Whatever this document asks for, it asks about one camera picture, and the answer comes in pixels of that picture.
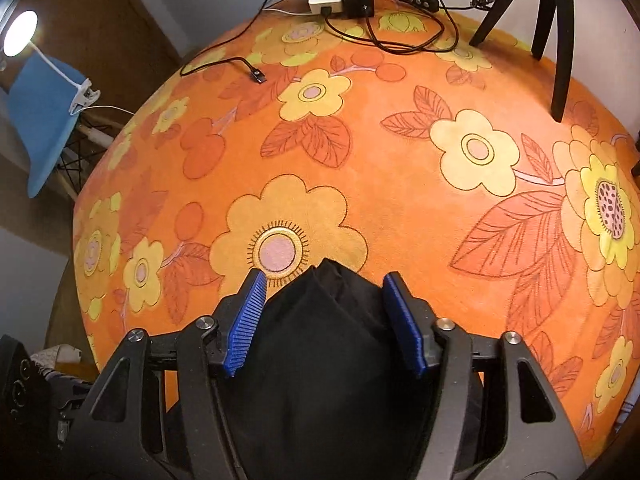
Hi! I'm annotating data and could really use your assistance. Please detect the white cloth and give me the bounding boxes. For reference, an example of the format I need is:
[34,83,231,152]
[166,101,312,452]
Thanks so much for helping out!
[29,343,85,378]

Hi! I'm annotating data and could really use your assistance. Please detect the black charger cable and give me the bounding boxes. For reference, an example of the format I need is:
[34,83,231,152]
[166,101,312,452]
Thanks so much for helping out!
[324,0,501,55]

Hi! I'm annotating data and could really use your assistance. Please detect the white clip lamp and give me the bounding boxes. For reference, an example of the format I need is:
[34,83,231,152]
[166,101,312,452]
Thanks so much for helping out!
[0,9,102,117]

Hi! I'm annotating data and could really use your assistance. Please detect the white lamp cable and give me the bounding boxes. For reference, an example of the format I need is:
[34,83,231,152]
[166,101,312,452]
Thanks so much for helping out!
[75,104,137,121]

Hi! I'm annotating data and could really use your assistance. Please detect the orange floral blanket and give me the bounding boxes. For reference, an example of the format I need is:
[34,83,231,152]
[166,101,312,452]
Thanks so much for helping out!
[72,0,640,463]

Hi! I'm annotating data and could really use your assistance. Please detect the black cable with plug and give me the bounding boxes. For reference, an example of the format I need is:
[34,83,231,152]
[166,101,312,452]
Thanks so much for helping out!
[179,54,268,86]

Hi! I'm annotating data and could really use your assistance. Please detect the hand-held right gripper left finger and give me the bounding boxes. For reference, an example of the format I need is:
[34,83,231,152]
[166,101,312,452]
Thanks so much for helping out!
[65,269,268,480]

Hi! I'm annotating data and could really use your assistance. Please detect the blue chair with wooden legs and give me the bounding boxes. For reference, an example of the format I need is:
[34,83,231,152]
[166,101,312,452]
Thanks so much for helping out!
[7,54,133,202]

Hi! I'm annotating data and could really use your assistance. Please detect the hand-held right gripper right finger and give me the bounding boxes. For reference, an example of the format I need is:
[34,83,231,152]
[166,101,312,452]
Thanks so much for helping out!
[382,271,588,480]

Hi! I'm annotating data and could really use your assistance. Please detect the wooden door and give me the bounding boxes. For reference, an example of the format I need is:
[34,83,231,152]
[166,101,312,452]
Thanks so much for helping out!
[0,0,188,126]

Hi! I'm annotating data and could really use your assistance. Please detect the black pants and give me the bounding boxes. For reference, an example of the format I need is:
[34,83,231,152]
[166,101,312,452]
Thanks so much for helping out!
[165,257,486,480]

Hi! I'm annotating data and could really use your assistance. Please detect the black tripod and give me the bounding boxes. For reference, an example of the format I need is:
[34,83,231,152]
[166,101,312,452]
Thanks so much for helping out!
[468,0,576,124]

